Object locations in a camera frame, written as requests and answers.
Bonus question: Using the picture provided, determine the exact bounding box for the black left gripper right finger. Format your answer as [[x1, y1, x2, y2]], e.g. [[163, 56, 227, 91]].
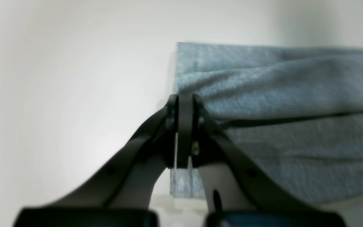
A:
[[193, 95, 346, 227]]

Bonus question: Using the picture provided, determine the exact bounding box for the grey T-shirt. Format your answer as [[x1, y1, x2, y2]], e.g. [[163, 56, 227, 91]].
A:
[[176, 43, 363, 204]]

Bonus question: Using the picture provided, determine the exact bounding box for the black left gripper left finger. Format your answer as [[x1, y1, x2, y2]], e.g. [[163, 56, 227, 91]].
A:
[[14, 95, 193, 227]]

